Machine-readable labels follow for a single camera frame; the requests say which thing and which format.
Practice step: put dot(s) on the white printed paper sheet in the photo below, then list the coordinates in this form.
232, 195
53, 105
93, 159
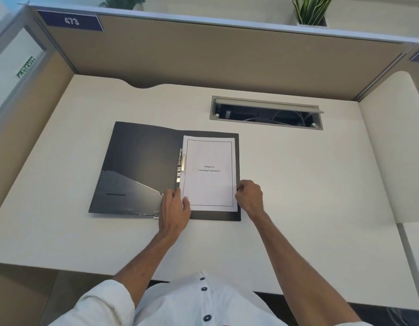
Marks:
209, 156

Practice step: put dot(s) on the white buttoned shirt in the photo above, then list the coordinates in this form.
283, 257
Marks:
195, 305

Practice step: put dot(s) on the person's left thumb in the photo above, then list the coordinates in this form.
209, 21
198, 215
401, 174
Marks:
187, 204

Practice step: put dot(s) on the green leafy plant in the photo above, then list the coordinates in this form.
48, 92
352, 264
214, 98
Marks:
122, 1

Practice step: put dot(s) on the black document folder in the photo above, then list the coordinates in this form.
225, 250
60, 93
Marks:
141, 159

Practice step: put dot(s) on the person's left forearm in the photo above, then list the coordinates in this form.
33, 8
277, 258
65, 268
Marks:
146, 264

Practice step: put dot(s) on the beige desk partition panel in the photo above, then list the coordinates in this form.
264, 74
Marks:
229, 57

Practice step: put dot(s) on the metal folder clip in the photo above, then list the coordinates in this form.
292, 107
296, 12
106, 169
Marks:
180, 164

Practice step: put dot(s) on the beige side partition panel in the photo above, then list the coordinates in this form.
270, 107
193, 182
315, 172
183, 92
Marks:
22, 125

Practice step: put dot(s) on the striped long-leaf plant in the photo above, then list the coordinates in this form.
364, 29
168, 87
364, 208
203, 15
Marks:
311, 8

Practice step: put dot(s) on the person's right hand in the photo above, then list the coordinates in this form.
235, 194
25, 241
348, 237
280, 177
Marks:
252, 200

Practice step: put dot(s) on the blue number label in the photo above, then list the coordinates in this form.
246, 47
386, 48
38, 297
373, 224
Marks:
71, 20

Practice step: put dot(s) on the person's right forearm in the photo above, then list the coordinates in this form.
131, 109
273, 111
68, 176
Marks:
297, 271

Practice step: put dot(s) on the person's right thumb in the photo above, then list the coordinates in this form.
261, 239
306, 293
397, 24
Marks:
239, 196

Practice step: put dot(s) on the person's left hand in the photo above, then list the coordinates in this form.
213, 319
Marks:
172, 215

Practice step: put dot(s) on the green wall sign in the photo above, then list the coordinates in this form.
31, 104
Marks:
25, 67

